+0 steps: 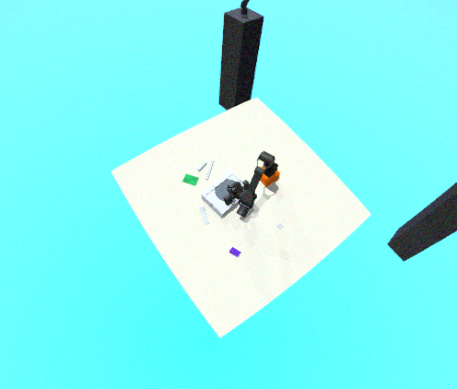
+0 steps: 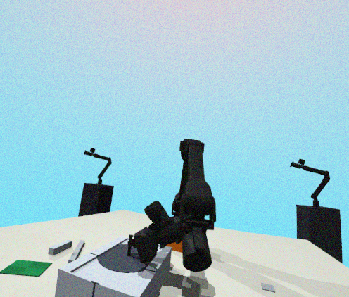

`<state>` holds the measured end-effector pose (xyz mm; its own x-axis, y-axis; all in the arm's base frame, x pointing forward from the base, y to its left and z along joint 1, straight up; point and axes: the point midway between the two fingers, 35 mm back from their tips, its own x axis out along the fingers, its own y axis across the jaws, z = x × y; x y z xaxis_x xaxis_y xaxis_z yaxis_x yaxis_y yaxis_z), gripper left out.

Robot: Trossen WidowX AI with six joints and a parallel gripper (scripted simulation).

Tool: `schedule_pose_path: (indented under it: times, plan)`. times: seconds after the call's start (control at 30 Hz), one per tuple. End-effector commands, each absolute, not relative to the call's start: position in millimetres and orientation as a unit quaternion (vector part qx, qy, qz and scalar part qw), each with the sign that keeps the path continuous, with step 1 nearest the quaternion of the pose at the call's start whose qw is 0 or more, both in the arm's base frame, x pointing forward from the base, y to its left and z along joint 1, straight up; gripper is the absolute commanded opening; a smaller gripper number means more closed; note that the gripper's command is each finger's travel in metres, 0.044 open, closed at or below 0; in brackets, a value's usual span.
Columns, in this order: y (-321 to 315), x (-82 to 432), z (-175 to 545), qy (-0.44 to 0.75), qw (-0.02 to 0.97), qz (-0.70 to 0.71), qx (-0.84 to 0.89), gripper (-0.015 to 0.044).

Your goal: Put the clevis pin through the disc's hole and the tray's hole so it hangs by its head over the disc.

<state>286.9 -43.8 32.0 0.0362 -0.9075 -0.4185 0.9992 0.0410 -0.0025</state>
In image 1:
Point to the green flat square pad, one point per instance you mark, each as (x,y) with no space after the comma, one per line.
(190,179)

